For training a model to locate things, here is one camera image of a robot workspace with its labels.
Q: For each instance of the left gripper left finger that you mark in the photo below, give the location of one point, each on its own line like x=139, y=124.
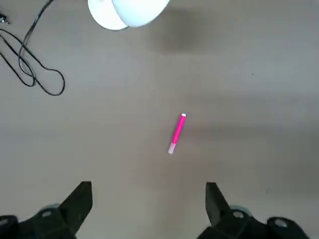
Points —
x=74, y=204

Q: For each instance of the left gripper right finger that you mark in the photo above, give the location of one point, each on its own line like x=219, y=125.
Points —
x=216, y=206

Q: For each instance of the pink marker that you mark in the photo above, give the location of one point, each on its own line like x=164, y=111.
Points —
x=178, y=130

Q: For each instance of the white desk lamp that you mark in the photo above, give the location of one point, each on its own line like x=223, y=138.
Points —
x=107, y=17

